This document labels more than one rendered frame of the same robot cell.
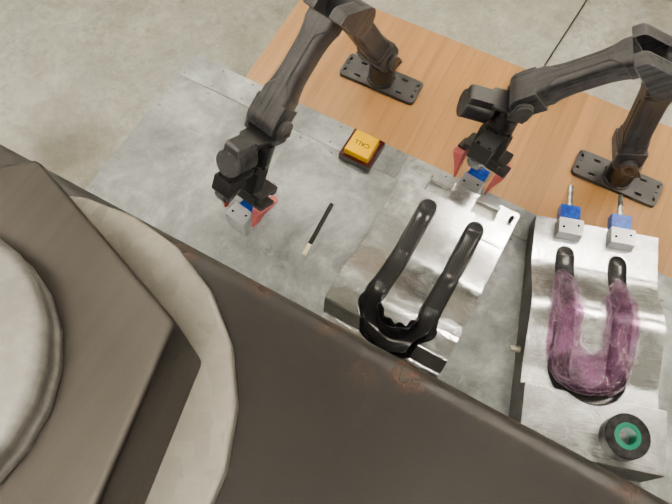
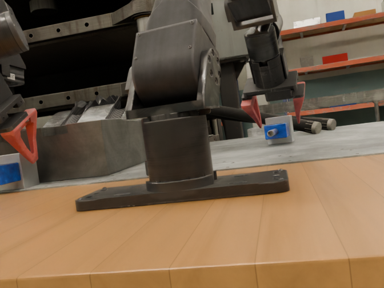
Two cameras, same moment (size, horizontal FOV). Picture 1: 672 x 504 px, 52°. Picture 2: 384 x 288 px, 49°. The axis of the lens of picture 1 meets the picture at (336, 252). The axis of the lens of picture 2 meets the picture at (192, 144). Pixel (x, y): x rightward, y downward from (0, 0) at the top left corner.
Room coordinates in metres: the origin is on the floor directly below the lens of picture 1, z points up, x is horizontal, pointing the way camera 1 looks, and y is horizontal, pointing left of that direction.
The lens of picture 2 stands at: (1.46, -0.19, 0.87)
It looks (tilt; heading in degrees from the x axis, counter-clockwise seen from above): 3 degrees down; 165
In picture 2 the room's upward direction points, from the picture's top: 8 degrees counter-clockwise
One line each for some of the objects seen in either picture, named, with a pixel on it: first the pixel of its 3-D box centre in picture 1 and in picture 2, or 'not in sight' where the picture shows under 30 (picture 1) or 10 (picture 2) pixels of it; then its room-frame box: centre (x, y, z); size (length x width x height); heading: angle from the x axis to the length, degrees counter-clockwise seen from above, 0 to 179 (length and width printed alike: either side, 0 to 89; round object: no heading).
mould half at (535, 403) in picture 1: (589, 336); not in sight; (0.40, -0.51, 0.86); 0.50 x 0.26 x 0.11; 169
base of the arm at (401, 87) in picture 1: (382, 69); (178, 154); (1.06, -0.10, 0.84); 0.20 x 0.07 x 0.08; 64
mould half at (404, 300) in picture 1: (410, 287); (96, 134); (0.49, -0.15, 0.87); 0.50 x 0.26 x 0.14; 152
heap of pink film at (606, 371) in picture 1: (593, 328); not in sight; (0.41, -0.50, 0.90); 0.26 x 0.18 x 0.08; 169
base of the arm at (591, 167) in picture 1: (622, 170); not in sight; (0.79, -0.64, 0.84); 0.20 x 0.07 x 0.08; 64
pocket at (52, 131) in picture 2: (438, 190); (62, 136); (0.72, -0.22, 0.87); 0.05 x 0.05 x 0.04; 62
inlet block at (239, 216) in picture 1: (254, 203); (276, 131); (0.70, 0.18, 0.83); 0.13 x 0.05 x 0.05; 144
